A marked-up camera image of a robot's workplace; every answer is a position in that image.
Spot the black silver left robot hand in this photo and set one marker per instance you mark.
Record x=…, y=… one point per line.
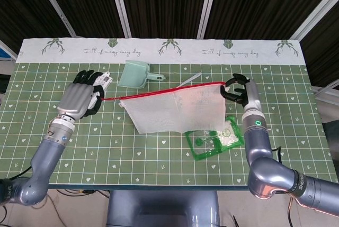
x=75, y=98

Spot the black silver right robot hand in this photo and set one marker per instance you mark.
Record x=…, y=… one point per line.
x=251, y=97

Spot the clear mesh zipper pouch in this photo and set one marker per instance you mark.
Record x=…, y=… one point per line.
x=180, y=110

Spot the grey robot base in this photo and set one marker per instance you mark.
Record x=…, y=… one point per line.
x=161, y=208

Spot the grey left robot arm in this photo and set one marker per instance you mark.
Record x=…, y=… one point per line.
x=47, y=153

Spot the small packaged item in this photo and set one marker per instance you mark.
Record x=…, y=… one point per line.
x=106, y=79

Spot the green checkered tablecloth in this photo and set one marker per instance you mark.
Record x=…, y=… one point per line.
x=159, y=158

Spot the mint green plastic dustpan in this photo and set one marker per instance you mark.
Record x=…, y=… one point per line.
x=132, y=76

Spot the green clear plastic pouch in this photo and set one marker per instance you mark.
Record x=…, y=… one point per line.
x=206, y=145

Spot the blue white board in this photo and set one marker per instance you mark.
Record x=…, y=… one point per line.
x=6, y=51

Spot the white partition frame post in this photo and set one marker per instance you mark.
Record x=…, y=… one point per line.
x=315, y=12
x=209, y=4
x=54, y=3
x=119, y=4

